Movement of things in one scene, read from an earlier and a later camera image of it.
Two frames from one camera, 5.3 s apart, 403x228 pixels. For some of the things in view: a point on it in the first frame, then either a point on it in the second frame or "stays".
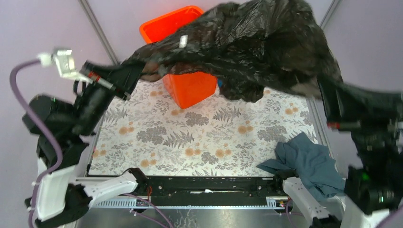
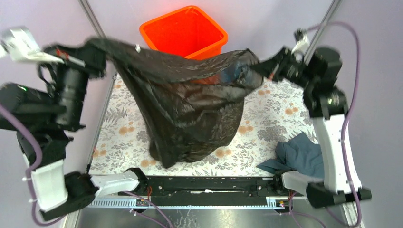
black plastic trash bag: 251,46 to 192,107
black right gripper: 344,101 to 269,67
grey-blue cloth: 313,164 stays
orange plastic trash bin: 188,88 to 186,32
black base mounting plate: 211,191 stays
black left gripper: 126,75 to 90,60
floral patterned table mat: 144,133 stays
